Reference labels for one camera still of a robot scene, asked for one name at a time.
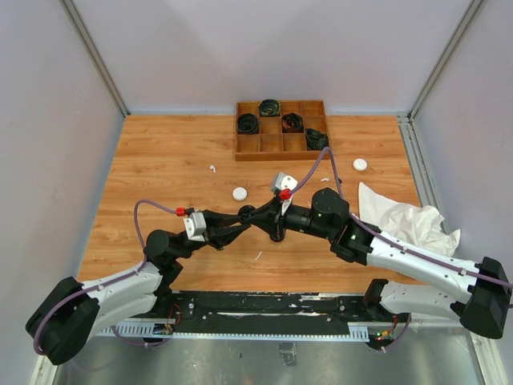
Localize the white charging case right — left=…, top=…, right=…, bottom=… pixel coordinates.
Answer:
left=353, top=158, right=368, bottom=172

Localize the green coiled strap top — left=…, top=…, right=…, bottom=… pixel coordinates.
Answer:
left=257, top=98, right=281, bottom=118

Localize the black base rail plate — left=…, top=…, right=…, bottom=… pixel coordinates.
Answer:
left=136, top=290, right=406, bottom=336

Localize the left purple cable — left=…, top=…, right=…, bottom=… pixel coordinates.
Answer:
left=32, top=198, right=189, bottom=356

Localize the black orange coiled strap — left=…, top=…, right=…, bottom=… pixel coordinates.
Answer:
left=281, top=111, right=304, bottom=134

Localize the purple cable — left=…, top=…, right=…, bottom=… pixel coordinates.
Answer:
left=280, top=146, right=513, bottom=354
left=32, top=198, right=189, bottom=356

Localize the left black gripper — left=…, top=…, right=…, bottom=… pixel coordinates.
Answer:
left=172, top=209, right=251, bottom=260

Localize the black coiled strap left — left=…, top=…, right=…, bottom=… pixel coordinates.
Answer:
left=236, top=112, right=261, bottom=136

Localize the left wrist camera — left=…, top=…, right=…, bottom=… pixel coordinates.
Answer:
left=184, top=211, right=207, bottom=242

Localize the white charging case centre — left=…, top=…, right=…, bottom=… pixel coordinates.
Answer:
left=232, top=187, right=248, bottom=201

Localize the crumpled white cloth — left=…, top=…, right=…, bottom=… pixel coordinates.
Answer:
left=358, top=182, right=461, bottom=257

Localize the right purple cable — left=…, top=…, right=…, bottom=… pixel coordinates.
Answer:
left=280, top=146, right=513, bottom=354

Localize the wooden compartment tray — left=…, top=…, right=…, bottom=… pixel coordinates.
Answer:
left=234, top=99, right=329, bottom=161

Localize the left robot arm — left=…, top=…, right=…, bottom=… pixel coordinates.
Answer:
left=26, top=208, right=249, bottom=365

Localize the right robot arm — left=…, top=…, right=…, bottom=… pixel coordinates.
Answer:
left=239, top=188, right=512, bottom=339

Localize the dark green coiled strap right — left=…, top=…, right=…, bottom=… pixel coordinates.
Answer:
left=305, top=128, right=330, bottom=152

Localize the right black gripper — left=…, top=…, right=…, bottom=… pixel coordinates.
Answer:
left=246, top=195, right=334, bottom=240

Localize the white charging case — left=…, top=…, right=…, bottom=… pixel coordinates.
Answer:
left=353, top=158, right=368, bottom=172
left=232, top=187, right=248, bottom=201

